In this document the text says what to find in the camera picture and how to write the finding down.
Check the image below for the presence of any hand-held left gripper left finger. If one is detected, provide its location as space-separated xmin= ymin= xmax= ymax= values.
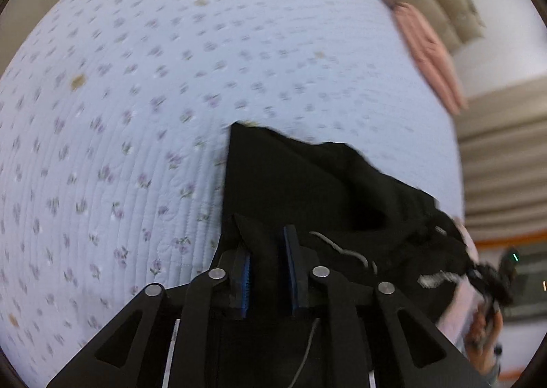
xmin=45 ymin=215 xmax=254 ymax=388

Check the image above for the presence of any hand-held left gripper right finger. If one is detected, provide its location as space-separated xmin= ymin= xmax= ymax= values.
xmin=282 ymin=224 xmax=492 ymax=388

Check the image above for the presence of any black hooded jacket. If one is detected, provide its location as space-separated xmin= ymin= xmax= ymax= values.
xmin=213 ymin=123 xmax=481 ymax=388

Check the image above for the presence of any person's right hand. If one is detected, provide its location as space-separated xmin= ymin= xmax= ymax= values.
xmin=465 ymin=309 xmax=505 ymax=376

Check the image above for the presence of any pink plush pillow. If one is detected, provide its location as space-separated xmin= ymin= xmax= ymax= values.
xmin=437 ymin=217 xmax=485 ymax=350

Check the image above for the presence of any beige curtain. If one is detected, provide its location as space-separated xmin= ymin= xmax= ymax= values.
xmin=454 ymin=76 xmax=547 ymax=240

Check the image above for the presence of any bed with floral sheet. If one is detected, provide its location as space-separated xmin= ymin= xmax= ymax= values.
xmin=0 ymin=0 xmax=468 ymax=388

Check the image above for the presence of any folded pink blanket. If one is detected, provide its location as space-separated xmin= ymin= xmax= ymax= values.
xmin=392 ymin=2 xmax=469 ymax=116

